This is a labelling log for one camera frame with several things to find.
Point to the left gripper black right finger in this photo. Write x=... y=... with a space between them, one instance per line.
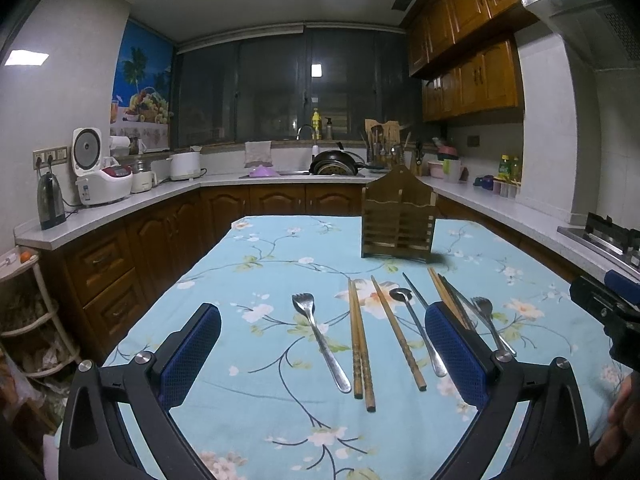
x=553 y=440

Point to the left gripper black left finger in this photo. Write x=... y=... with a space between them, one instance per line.
x=95 y=442

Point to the wooden chopstick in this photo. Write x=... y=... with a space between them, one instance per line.
x=448 y=298
x=365 y=367
x=356 y=360
x=411 y=361

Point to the steel chopstick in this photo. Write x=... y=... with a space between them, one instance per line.
x=463 y=306
x=416 y=292

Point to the steel spoon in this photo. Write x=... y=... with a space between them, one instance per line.
x=404 y=295

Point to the person right hand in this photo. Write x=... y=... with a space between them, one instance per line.
x=623 y=421

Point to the gas stove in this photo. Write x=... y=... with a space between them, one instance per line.
x=604 y=236

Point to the white corner shelf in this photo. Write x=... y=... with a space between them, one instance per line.
x=31 y=330

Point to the wooden lower cabinets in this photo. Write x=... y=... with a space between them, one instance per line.
x=111 y=263

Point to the wooden cabinets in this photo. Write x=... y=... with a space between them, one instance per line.
x=464 y=53
x=111 y=263

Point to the green oil bottle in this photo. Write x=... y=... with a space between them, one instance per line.
x=504 y=172

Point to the blue object on counter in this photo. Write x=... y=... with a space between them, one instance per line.
x=486 y=182

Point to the pink container stack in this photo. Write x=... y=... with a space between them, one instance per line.
x=448 y=165

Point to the wooden utensil holder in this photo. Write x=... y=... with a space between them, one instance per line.
x=398 y=216

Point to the floral blue tablecloth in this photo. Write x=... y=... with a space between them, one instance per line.
x=287 y=353

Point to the steel electric kettle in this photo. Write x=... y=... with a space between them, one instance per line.
x=50 y=203

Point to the white rice cooker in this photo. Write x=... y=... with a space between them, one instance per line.
x=99 y=180

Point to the small white cooker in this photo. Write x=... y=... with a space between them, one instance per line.
x=143 y=177

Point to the range hood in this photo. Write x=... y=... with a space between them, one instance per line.
x=593 y=29

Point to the countertop utensil rack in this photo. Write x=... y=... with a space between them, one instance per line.
x=387 y=143

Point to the white electric pot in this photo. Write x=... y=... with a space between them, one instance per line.
x=185 y=165

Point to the black wok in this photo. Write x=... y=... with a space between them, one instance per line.
x=340 y=162

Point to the purple plastic lid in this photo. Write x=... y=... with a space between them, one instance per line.
x=263 y=172

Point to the hanging dish cloth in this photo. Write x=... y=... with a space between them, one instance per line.
x=257 y=153

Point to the wooden upper cabinets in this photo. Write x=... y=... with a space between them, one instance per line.
x=464 y=53

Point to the fruit beach poster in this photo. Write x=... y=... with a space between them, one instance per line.
x=141 y=90

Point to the yellow detergent bottle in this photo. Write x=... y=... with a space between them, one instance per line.
x=316 y=122

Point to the wall power socket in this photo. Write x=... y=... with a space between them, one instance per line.
x=49 y=157

